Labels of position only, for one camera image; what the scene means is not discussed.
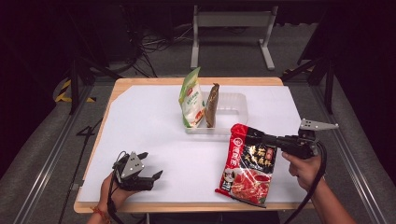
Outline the green and white packet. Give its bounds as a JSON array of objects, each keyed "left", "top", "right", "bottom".
[{"left": 177, "top": 66, "right": 207, "bottom": 129}]

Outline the person's left hand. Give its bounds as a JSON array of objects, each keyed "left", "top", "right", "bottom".
[{"left": 99, "top": 173, "right": 141, "bottom": 213}]

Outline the red bead bracelet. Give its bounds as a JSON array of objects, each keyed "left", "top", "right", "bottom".
[{"left": 91, "top": 206, "right": 112, "bottom": 224}]

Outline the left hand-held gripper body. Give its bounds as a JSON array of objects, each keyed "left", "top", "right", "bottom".
[{"left": 112, "top": 151, "right": 155, "bottom": 191}]

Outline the white table mat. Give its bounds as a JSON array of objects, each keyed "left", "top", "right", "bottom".
[{"left": 78, "top": 85, "right": 312, "bottom": 203}]

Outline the yellow and black striped tape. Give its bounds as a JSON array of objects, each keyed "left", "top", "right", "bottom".
[{"left": 53, "top": 78, "right": 96, "bottom": 104}]

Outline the grey metal stand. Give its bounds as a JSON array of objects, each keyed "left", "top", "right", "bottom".
[{"left": 190, "top": 4, "right": 279, "bottom": 71}]

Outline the aluminium floor rail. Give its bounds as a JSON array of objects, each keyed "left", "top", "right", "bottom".
[
  {"left": 12, "top": 84, "right": 95, "bottom": 224},
  {"left": 310, "top": 84, "right": 389, "bottom": 224}
]

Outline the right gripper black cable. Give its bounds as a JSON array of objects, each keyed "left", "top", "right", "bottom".
[{"left": 282, "top": 140, "right": 328, "bottom": 224}]

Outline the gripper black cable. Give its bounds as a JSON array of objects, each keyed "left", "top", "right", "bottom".
[
  {"left": 106, "top": 150, "right": 126, "bottom": 224},
  {"left": 282, "top": 140, "right": 328, "bottom": 224}
]

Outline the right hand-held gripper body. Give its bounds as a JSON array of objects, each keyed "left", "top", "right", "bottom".
[{"left": 275, "top": 119, "right": 340, "bottom": 160}]

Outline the red and black packet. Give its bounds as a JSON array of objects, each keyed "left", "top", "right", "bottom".
[{"left": 215, "top": 122, "right": 278, "bottom": 209}]

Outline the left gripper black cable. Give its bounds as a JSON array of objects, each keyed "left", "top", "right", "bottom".
[{"left": 106, "top": 150, "right": 126, "bottom": 224}]

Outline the person's right hand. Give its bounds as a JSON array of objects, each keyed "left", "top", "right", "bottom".
[{"left": 281, "top": 151, "right": 327, "bottom": 192}]

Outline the clear plastic container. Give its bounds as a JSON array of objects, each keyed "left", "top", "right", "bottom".
[{"left": 183, "top": 91, "right": 249, "bottom": 136}]

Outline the bundle of floor cables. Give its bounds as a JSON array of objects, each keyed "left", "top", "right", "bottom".
[{"left": 122, "top": 6, "right": 194, "bottom": 78}]

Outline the wooden table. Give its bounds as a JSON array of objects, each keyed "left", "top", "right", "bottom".
[{"left": 73, "top": 77, "right": 316, "bottom": 215}]

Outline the gold foil packet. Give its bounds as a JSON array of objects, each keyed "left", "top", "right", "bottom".
[{"left": 204, "top": 82, "right": 220, "bottom": 129}]

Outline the black metal stand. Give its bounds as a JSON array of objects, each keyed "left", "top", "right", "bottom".
[
  {"left": 67, "top": 57, "right": 123, "bottom": 116},
  {"left": 280, "top": 55, "right": 336, "bottom": 115}
]

